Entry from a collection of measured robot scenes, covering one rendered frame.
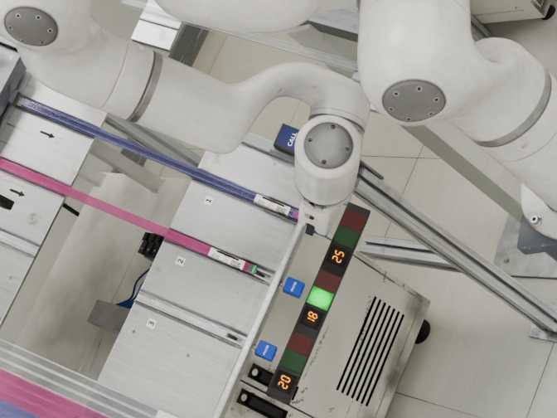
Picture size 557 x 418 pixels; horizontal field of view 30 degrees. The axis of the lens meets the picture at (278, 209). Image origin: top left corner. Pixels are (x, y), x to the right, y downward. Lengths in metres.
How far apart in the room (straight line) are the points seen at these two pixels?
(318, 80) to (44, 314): 1.28
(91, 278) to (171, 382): 0.73
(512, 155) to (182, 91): 0.40
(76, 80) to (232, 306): 0.58
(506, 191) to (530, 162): 0.90
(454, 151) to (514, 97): 0.87
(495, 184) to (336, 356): 0.48
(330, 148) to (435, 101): 0.25
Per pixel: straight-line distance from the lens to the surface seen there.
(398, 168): 2.74
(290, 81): 1.31
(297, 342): 1.66
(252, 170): 1.72
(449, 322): 2.39
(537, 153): 1.25
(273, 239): 1.68
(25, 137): 1.79
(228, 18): 1.10
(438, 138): 2.01
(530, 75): 1.20
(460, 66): 1.07
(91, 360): 2.20
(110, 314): 2.12
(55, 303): 2.43
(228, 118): 1.26
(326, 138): 1.29
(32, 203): 1.75
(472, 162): 2.08
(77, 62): 1.21
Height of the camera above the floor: 1.71
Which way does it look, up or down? 35 degrees down
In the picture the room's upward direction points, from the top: 56 degrees counter-clockwise
